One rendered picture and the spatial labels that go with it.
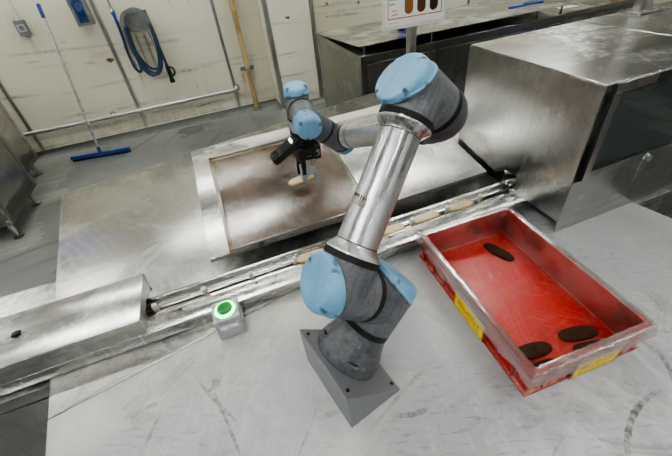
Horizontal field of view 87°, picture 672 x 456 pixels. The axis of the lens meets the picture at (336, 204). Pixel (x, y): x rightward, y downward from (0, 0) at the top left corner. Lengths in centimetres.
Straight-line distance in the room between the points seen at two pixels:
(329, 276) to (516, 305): 60
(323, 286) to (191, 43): 410
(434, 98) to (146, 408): 94
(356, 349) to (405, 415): 19
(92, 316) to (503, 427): 102
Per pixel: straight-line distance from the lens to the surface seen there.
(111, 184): 200
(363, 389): 83
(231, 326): 103
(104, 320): 115
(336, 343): 82
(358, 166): 142
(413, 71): 71
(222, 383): 101
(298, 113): 102
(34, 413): 138
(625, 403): 105
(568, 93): 120
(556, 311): 113
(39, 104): 496
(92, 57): 469
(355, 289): 67
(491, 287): 112
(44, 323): 125
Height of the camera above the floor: 166
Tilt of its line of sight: 37 degrees down
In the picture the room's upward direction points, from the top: 7 degrees counter-clockwise
